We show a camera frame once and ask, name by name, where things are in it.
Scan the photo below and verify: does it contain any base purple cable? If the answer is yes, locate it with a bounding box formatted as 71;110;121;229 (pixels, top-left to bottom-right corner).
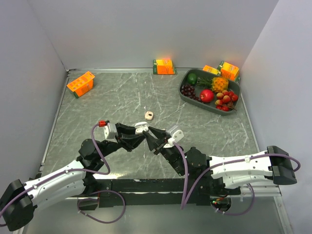
77;190;126;224
211;183;255;216

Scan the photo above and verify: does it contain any orange juice carton middle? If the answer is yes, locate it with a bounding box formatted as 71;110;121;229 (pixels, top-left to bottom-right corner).
153;59;177;75

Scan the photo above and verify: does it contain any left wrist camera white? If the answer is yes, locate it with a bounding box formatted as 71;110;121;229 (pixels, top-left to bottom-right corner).
98;120;117;141

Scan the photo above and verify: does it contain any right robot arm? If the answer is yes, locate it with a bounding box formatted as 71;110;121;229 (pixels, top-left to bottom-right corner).
142;127;297;195

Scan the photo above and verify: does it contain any orange juice carton right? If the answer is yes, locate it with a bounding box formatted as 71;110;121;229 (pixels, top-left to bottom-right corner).
217;61;240;82

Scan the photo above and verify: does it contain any small pineapple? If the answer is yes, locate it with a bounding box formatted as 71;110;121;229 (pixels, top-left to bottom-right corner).
197;77;229;93

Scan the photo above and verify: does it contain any white earbud charging case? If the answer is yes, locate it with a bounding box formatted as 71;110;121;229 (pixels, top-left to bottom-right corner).
135;121;149;134

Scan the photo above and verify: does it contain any orange carton behind tray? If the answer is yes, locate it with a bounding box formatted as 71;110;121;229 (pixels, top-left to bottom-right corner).
202;65;221;76

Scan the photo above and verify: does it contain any dark grape bunch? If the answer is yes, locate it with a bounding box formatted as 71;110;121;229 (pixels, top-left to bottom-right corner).
180;84;201;102

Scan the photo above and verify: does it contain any green lime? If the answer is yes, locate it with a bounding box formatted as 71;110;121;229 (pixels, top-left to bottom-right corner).
187;73;197;85

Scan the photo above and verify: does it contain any red apple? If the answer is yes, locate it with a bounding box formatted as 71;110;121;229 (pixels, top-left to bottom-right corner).
199;89;214;103

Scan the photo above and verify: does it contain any dark grey fruit tray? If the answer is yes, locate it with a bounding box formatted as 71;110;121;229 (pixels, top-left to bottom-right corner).
179;69;241;116

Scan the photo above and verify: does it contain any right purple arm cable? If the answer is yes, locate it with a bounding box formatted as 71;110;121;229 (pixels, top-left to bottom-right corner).
173;141;301;211

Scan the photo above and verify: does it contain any pink earbud charging case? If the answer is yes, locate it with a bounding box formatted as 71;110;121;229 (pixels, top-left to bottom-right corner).
144;111;154;121

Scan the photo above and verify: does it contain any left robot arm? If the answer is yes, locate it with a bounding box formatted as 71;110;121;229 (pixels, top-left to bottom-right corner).
0;120;148;232

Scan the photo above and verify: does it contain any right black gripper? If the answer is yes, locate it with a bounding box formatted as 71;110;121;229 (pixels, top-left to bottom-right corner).
142;125;187;176

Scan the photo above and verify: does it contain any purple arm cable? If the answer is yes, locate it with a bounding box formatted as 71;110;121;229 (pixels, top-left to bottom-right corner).
173;141;301;211
0;123;111;226

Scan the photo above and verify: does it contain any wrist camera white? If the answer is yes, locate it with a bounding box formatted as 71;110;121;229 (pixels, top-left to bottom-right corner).
98;120;117;141
164;125;184;148

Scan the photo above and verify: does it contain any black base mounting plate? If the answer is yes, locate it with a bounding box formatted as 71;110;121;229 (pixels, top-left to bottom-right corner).
77;178;241;208

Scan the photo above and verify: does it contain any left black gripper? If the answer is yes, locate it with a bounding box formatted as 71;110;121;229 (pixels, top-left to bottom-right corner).
97;122;147;159

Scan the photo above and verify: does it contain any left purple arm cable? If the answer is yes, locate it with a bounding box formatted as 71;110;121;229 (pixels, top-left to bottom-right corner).
0;123;111;226

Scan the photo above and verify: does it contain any aluminium rail frame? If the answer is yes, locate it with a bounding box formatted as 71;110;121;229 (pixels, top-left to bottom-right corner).
13;68;293;234

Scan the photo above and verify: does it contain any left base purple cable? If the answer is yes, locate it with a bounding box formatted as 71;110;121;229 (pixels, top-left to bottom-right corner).
77;190;126;224

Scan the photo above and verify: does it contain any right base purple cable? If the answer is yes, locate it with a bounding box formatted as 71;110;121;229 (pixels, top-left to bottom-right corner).
211;183;255;216

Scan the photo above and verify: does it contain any orange juice carton left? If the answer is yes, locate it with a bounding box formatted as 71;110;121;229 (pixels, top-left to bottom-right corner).
67;71;95;98

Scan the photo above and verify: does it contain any orange juice carton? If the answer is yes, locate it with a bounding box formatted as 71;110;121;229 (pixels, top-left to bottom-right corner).
67;71;95;98
153;59;177;75
217;61;240;82

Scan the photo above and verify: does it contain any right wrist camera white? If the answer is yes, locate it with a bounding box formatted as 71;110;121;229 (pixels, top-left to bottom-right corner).
164;125;184;148

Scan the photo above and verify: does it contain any red lychee bunch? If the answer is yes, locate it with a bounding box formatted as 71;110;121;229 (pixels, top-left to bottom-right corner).
215;90;238;112

